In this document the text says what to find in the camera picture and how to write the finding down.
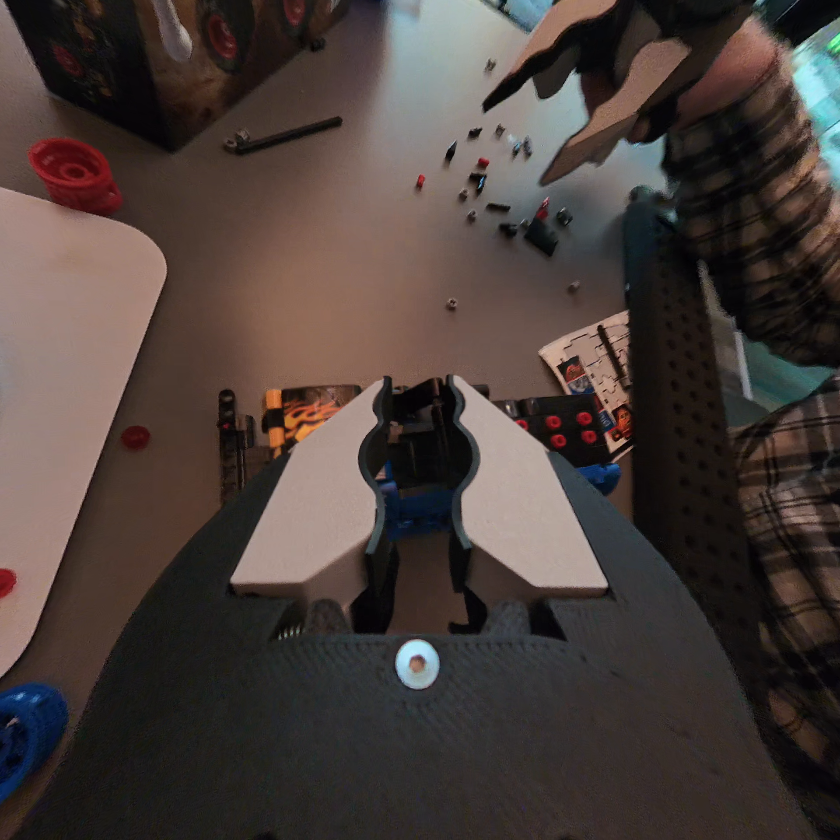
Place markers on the black perforated chair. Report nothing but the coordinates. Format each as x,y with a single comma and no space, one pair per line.
682,426

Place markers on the blue toy wheel rim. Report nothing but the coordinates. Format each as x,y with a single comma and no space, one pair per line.
26,735

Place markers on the person's right forearm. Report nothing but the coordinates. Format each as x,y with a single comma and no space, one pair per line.
754,229

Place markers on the red round stud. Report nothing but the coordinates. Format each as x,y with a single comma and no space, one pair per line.
5,583
135,437

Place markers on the red toy wheel rim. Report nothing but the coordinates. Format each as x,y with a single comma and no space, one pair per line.
72,174

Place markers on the white book stand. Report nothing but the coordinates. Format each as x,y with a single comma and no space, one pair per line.
65,394

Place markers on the toy truck set box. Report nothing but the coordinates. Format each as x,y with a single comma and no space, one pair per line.
164,98

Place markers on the person's torso in plaid shirt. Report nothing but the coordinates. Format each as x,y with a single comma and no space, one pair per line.
800,525

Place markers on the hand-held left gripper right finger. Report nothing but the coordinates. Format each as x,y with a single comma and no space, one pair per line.
531,518

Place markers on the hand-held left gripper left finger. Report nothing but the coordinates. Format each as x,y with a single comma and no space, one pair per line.
302,518

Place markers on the scattered small brick pieces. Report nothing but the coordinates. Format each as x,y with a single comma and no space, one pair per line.
541,236

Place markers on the brick-built toy truck model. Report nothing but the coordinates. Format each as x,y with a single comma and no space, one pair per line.
571,426

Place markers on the sticker sheet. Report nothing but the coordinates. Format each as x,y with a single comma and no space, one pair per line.
584,367

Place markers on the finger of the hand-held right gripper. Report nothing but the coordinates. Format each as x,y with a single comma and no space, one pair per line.
558,39
630,98

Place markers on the person's right hand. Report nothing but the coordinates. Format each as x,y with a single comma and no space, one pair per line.
728,65

